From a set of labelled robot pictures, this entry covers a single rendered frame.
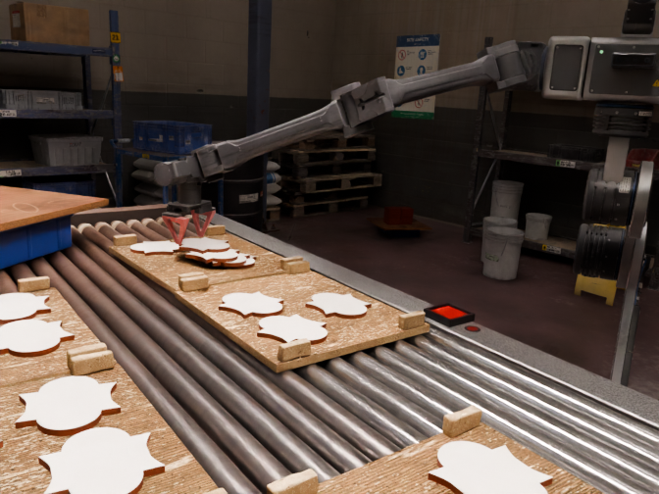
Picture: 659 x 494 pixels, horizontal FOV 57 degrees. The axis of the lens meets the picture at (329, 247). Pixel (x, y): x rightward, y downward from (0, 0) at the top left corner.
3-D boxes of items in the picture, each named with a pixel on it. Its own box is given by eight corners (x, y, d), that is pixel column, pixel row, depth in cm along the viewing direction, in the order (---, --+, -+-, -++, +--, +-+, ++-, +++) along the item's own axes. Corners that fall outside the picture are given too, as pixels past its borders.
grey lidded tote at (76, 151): (83, 160, 548) (83, 132, 542) (105, 164, 526) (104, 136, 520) (28, 163, 511) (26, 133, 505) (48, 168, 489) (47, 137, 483)
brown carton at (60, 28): (73, 50, 520) (71, 11, 512) (92, 50, 494) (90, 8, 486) (10, 45, 486) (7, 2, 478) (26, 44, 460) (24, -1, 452)
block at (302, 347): (306, 351, 102) (307, 336, 102) (313, 355, 101) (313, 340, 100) (276, 359, 99) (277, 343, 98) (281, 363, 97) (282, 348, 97)
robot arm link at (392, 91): (377, 121, 126) (362, 74, 126) (349, 135, 139) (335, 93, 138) (534, 78, 143) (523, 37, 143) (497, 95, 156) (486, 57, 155)
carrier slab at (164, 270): (226, 237, 182) (226, 232, 181) (307, 272, 151) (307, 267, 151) (109, 252, 160) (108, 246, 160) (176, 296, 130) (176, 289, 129)
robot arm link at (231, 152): (376, 128, 139) (362, 83, 139) (372, 127, 134) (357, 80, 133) (213, 185, 151) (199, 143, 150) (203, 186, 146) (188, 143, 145)
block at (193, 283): (205, 286, 132) (205, 273, 132) (209, 288, 131) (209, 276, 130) (178, 290, 129) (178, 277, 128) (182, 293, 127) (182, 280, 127)
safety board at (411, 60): (390, 117, 709) (397, 34, 686) (432, 121, 667) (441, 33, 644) (389, 117, 708) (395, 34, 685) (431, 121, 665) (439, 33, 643)
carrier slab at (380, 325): (309, 275, 149) (309, 269, 149) (430, 331, 118) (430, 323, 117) (174, 298, 129) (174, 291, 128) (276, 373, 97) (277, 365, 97)
